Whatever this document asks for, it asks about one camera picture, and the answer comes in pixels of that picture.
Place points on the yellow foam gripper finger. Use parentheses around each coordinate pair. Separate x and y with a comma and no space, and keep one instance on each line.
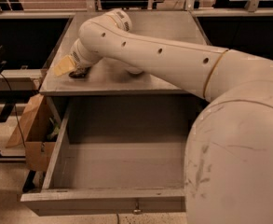
(64,66)

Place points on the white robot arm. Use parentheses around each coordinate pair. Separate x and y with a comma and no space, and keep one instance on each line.
(228,170)

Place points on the open grey top drawer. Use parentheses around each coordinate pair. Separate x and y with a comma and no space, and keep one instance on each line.
(106,164)

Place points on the small metal drawer knob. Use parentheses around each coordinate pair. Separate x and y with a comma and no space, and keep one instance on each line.
(137,211)

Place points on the grey wooden cabinet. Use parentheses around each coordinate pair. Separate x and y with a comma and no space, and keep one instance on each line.
(169,47)

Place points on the white ceramic bowl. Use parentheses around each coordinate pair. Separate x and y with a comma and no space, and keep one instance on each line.
(132,70)

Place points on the brown cardboard box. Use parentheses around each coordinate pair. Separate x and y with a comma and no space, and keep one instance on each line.
(32,133)

